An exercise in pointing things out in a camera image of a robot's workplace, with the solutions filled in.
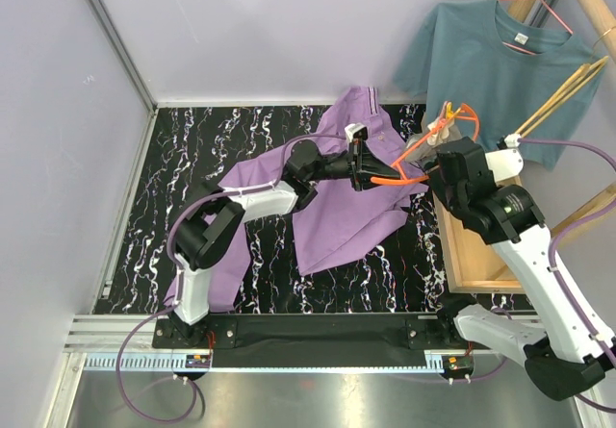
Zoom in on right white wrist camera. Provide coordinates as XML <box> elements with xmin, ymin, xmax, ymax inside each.
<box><xmin>497</xmin><ymin>134</ymin><xmax>522</xmax><ymax>150</ymax></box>

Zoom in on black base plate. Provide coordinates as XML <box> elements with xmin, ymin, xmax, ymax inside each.
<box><xmin>152</xmin><ymin>313</ymin><xmax>469</xmax><ymax>371</ymax></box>

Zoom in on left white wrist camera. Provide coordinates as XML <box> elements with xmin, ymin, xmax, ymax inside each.
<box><xmin>345</xmin><ymin>123</ymin><xmax>368</xmax><ymax>143</ymax></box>

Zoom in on aluminium frame rail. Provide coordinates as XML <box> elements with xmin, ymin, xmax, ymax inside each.
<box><xmin>86</xmin><ymin>0</ymin><xmax>158</xmax><ymax>113</ymax></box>

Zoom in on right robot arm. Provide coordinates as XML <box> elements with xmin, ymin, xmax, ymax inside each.
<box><xmin>422</xmin><ymin>135</ymin><xmax>615</xmax><ymax>401</ymax></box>

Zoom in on wooden clothes rack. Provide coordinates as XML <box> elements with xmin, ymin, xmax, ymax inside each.
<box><xmin>423</xmin><ymin>0</ymin><xmax>616</xmax><ymax>294</ymax></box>

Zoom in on grey beige cloth bag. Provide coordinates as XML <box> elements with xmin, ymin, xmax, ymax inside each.
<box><xmin>403</xmin><ymin>120</ymin><xmax>462</xmax><ymax>164</ymax></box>

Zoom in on yellow plastic hanger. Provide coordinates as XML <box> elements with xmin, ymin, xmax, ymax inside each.
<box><xmin>514</xmin><ymin>56</ymin><xmax>609</xmax><ymax>138</ymax></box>

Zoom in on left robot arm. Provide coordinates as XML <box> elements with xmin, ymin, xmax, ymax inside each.
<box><xmin>167</xmin><ymin>135</ymin><xmax>399</xmax><ymax>347</ymax></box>

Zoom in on pink wire hanger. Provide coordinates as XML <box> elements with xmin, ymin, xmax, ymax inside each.
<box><xmin>498</xmin><ymin>0</ymin><xmax>574</xmax><ymax>36</ymax></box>

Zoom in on purple trousers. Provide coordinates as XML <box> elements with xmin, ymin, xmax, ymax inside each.
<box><xmin>178</xmin><ymin>87</ymin><xmax>427</xmax><ymax>321</ymax></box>

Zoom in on orange plastic hanger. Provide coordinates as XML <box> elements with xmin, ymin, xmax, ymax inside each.
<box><xmin>372</xmin><ymin>103</ymin><xmax>480</xmax><ymax>187</ymax></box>

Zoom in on teal t-shirt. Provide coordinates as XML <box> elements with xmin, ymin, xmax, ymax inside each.
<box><xmin>393</xmin><ymin>0</ymin><xmax>599</xmax><ymax>151</ymax></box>

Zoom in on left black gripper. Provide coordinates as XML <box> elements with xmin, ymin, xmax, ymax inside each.
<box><xmin>306</xmin><ymin>139</ymin><xmax>399</xmax><ymax>193</ymax></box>

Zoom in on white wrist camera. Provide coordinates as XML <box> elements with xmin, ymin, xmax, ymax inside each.
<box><xmin>345</xmin><ymin>123</ymin><xmax>368</xmax><ymax>143</ymax></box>
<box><xmin>497</xmin><ymin>134</ymin><xmax>522</xmax><ymax>150</ymax></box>

